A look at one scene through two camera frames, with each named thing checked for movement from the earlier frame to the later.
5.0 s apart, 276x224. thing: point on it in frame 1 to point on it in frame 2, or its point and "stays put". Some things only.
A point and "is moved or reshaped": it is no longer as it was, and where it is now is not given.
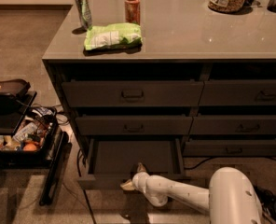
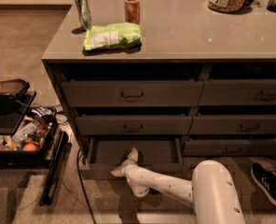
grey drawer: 112,161 is moved or reshaped
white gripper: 139,180 to 127,166
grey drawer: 239,125 stays put
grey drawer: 132,93 stays put
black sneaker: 275,205 to 272,184
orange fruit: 30,147 stays put
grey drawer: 243,92 stays put
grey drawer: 234,147 stays put
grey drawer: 128,125 stays put
